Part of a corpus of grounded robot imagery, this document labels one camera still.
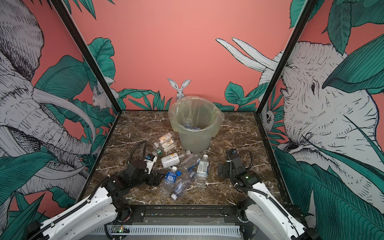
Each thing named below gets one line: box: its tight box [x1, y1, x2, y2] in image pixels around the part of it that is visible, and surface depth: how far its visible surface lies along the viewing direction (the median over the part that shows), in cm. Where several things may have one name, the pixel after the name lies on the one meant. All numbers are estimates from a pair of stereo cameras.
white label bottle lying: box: [161, 153, 184, 168], surface depth 89 cm
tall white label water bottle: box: [195, 154, 209, 189], surface depth 87 cm
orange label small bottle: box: [157, 132, 173, 144], surface depth 100 cm
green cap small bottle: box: [152, 149, 163, 156], surface depth 95 cm
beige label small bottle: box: [162, 139, 177, 153], surface depth 97 cm
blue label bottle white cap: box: [160, 166, 178, 196], surface depth 83 cm
